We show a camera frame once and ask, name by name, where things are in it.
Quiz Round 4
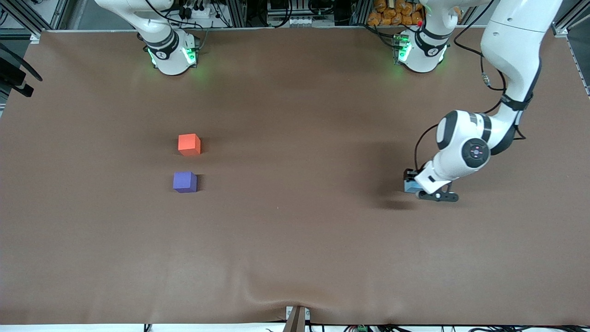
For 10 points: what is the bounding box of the white power strip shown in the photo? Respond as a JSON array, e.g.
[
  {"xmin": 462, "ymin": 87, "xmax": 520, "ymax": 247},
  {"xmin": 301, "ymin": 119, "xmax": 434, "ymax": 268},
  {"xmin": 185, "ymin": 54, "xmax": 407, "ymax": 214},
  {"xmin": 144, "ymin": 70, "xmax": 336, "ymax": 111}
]
[{"xmin": 177, "ymin": 0, "xmax": 217, "ymax": 19}]

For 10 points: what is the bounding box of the brown post with bracket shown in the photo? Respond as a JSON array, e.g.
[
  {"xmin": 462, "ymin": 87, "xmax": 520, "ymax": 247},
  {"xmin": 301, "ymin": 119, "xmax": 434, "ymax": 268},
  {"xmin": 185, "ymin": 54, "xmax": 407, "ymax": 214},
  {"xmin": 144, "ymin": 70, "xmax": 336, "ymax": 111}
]
[{"xmin": 283, "ymin": 306, "xmax": 311, "ymax": 332}]

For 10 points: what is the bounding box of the orange packaged goods pile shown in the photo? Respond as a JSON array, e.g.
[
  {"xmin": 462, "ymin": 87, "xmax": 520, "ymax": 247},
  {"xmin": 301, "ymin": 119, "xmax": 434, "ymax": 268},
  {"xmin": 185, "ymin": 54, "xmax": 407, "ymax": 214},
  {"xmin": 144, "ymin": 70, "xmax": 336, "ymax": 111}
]
[{"xmin": 367, "ymin": 0, "xmax": 425, "ymax": 27}]

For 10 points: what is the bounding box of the brown table cloth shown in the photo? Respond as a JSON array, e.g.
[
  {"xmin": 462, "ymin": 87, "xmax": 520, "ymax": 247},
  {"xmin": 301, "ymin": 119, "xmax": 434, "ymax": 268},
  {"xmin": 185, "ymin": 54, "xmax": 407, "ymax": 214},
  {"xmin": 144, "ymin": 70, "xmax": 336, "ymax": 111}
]
[{"xmin": 0, "ymin": 27, "xmax": 590, "ymax": 326}]

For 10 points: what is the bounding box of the orange foam block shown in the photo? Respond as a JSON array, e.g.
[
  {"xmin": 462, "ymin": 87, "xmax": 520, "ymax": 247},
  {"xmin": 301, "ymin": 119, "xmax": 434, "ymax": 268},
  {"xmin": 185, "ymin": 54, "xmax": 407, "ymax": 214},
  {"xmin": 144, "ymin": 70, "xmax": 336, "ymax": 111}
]
[{"xmin": 178, "ymin": 133, "xmax": 202, "ymax": 156}]

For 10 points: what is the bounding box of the aluminium frame profile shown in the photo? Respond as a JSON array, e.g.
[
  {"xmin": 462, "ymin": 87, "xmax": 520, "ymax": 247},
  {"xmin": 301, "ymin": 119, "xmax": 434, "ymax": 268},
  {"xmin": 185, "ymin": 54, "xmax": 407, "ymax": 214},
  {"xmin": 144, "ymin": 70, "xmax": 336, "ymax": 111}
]
[
  {"xmin": 551, "ymin": 0, "xmax": 590, "ymax": 38},
  {"xmin": 0, "ymin": 0, "xmax": 70, "ymax": 40}
]

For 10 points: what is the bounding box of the purple foam block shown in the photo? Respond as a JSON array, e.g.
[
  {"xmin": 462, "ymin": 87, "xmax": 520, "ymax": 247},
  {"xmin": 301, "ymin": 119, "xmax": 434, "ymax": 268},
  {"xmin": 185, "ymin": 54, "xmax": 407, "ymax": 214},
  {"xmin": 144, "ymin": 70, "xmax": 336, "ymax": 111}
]
[{"xmin": 173, "ymin": 171, "xmax": 198, "ymax": 194}]

